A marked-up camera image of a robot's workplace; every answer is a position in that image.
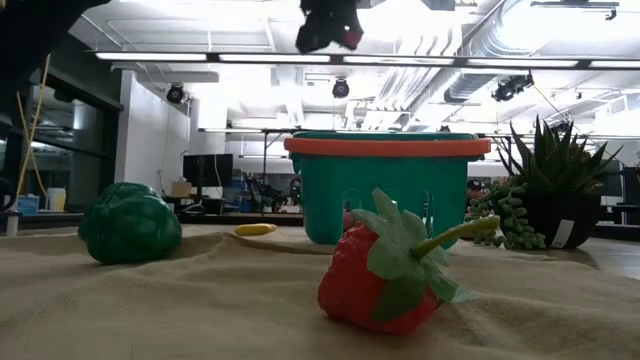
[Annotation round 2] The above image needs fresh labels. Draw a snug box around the red toy raspberry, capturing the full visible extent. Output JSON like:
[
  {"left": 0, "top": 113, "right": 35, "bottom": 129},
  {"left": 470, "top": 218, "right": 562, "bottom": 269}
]
[{"left": 342, "top": 28, "right": 365, "bottom": 52}]

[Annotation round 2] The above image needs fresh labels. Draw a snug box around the yellow toy pepper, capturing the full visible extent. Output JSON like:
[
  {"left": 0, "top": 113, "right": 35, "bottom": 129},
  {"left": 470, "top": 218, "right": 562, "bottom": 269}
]
[{"left": 233, "top": 223, "right": 279, "bottom": 238}]

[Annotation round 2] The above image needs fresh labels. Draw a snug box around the dark green toy bell pepper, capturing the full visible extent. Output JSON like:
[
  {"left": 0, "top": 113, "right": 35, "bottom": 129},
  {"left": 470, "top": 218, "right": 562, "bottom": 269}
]
[{"left": 78, "top": 182, "right": 184, "bottom": 266}]

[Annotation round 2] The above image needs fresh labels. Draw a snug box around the long LED light bar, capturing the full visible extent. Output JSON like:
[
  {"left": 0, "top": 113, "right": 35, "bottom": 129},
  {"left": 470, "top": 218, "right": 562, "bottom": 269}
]
[{"left": 87, "top": 49, "right": 640, "bottom": 71}]

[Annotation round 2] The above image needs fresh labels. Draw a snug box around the teal basket orange rim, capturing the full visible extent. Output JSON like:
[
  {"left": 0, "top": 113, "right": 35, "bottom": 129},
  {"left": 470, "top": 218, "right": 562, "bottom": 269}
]
[{"left": 283, "top": 131, "right": 493, "bottom": 250}]

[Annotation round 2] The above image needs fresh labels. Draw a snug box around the black computer monitor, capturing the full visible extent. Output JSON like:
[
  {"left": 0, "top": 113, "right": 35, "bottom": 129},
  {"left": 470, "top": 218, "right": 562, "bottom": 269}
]
[{"left": 182, "top": 153, "right": 235, "bottom": 189}]

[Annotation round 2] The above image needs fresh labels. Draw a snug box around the person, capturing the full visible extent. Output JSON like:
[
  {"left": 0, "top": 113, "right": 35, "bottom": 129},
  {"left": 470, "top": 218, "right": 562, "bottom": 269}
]
[{"left": 467, "top": 178, "right": 494, "bottom": 209}]

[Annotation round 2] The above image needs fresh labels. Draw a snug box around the potted artificial succulent plant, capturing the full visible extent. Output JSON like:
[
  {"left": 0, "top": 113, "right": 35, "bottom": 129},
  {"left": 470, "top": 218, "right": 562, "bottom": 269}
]
[{"left": 463, "top": 115, "right": 624, "bottom": 251}]

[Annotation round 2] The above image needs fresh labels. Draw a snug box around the red toy strawberry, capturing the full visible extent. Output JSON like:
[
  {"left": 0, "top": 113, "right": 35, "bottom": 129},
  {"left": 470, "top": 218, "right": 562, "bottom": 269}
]
[{"left": 317, "top": 188, "right": 501, "bottom": 336}]

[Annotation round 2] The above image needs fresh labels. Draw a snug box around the tan cloth mat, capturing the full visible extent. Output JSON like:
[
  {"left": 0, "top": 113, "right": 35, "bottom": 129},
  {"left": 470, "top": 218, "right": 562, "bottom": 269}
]
[{"left": 0, "top": 223, "right": 640, "bottom": 360}]

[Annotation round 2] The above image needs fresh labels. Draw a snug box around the white bucket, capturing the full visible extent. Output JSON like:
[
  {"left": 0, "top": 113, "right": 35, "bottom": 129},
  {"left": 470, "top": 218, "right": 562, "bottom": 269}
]
[{"left": 46, "top": 187, "right": 67, "bottom": 213}]

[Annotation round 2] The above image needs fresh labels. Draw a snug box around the blue box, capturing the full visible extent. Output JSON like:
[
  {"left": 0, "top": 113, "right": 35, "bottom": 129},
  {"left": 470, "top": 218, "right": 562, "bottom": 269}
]
[{"left": 17, "top": 195, "right": 41, "bottom": 217}]

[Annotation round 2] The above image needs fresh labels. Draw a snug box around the yellow cable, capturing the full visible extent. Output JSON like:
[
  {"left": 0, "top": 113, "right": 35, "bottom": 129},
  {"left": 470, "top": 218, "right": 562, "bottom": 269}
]
[{"left": 12, "top": 53, "right": 51, "bottom": 199}]

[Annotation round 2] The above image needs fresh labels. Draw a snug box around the black cable loop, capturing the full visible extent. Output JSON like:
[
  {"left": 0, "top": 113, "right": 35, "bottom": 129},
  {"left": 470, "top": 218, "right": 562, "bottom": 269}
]
[{"left": 0, "top": 174, "right": 15, "bottom": 212}]

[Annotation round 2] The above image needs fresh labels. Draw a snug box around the white plastic post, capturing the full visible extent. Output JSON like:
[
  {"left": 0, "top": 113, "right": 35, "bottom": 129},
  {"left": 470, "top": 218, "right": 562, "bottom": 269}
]
[{"left": 4, "top": 209, "right": 21, "bottom": 239}]

